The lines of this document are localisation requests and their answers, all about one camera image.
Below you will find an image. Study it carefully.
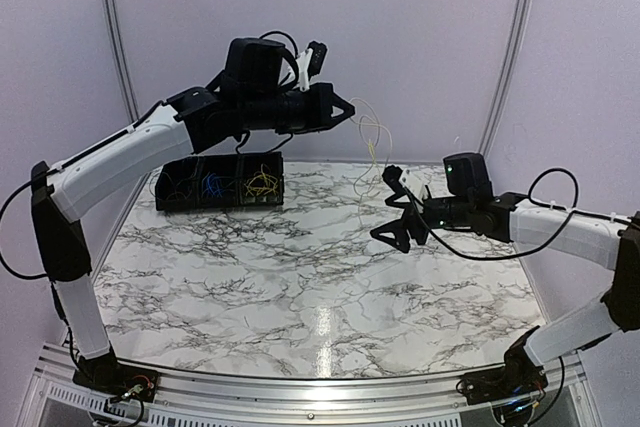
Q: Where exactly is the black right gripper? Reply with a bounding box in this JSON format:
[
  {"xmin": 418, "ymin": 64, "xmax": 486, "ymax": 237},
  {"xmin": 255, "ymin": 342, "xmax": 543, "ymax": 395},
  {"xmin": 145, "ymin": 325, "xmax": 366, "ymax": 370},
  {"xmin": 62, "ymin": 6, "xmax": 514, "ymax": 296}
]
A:
[{"xmin": 370, "ymin": 192, "xmax": 473, "ymax": 254}]

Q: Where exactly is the left aluminium corner post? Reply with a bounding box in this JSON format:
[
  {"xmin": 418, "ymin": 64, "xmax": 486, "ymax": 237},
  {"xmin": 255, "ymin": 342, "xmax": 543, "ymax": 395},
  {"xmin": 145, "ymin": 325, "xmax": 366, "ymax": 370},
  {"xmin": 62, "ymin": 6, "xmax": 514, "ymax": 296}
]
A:
[{"xmin": 102, "ymin": 0, "xmax": 142, "ymax": 122}]

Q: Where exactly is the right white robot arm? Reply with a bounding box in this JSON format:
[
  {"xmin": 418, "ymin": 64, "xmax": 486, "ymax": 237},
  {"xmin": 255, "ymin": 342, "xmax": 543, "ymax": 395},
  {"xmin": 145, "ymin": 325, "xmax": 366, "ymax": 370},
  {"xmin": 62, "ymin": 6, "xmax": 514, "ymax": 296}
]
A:
[{"xmin": 370, "ymin": 152, "xmax": 639, "ymax": 395}]

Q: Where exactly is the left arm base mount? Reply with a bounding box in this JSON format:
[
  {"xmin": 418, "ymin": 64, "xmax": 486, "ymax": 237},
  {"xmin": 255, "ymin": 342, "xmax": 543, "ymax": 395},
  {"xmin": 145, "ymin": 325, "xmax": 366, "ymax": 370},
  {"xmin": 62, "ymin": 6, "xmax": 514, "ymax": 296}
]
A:
[{"xmin": 72, "ymin": 364, "xmax": 160, "ymax": 402}]

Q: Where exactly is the blue cable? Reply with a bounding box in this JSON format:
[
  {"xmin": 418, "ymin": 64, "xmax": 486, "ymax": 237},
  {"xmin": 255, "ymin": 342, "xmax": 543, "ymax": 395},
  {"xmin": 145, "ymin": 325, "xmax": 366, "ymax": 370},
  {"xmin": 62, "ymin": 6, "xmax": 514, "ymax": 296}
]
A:
[{"xmin": 199, "ymin": 171, "xmax": 236, "ymax": 203}]

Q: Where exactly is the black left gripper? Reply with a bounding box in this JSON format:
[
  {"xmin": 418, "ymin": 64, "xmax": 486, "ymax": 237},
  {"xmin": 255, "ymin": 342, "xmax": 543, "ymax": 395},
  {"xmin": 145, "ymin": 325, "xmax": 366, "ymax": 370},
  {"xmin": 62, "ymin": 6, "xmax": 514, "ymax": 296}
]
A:
[{"xmin": 242, "ymin": 80, "xmax": 355, "ymax": 133}]

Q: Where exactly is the grey cable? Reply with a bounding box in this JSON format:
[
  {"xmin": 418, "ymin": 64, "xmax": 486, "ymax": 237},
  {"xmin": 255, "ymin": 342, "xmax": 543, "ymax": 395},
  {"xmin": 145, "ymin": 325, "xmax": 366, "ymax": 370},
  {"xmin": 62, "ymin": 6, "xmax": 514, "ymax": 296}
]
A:
[{"xmin": 159, "ymin": 161, "xmax": 199, "ymax": 203}]

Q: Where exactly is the right aluminium corner post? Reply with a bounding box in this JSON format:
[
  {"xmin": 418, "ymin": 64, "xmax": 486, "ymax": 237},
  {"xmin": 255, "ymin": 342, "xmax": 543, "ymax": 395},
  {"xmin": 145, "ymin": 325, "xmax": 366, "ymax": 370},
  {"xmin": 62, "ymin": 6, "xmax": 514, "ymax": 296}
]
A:
[{"xmin": 478, "ymin": 0, "xmax": 531, "ymax": 157}]

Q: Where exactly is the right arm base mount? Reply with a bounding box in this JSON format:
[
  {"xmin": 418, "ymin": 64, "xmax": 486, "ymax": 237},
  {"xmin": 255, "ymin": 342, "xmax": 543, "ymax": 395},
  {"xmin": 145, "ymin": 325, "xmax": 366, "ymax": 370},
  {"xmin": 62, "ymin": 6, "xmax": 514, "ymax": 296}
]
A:
[{"xmin": 455, "ymin": 366, "xmax": 548, "ymax": 405}]

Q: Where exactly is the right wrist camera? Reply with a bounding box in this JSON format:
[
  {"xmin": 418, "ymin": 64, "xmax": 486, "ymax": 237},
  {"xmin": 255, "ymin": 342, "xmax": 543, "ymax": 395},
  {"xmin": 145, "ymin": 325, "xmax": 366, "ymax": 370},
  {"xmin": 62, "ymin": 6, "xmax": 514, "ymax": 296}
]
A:
[{"xmin": 382, "ymin": 165, "xmax": 432, "ymax": 201}]

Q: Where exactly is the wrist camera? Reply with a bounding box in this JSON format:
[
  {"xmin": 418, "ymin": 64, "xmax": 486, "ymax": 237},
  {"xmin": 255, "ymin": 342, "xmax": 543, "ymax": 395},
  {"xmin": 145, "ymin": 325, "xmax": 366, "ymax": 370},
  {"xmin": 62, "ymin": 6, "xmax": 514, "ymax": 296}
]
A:
[
  {"xmin": 382, "ymin": 165, "xmax": 432, "ymax": 201},
  {"xmin": 296, "ymin": 41, "xmax": 328, "ymax": 92}
]

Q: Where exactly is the black compartment tray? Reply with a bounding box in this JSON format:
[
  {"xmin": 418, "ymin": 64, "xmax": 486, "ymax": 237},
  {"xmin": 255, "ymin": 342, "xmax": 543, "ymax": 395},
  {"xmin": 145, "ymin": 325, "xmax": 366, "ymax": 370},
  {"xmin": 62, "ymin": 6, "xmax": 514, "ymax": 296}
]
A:
[{"xmin": 151, "ymin": 152, "xmax": 285, "ymax": 212}]

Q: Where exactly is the aluminium corner post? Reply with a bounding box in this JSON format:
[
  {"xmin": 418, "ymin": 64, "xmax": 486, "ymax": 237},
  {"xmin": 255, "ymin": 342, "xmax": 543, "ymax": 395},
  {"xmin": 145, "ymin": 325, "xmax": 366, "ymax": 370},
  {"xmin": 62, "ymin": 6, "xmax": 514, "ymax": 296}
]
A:
[
  {"xmin": 102, "ymin": 0, "xmax": 142, "ymax": 122},
  {"xmin": 478, "ymin": 0, "xmax": 531, "ymax": 157}
]

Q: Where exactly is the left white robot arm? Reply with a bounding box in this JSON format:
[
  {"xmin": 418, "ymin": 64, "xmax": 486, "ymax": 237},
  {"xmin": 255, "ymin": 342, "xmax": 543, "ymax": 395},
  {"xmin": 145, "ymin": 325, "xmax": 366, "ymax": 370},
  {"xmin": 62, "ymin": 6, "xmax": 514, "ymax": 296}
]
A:
[{"xmin": 22, "ymin": 37, "xmax": 355, "ymax": 392}]

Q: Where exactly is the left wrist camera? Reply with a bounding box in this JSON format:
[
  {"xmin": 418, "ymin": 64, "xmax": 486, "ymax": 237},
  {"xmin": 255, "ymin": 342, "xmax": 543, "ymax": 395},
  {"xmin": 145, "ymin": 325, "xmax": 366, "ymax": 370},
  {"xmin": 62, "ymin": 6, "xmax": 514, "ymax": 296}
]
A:
[{"xmin": 296, "ymin": 41, "xmax": 328, "ymax": 92}]

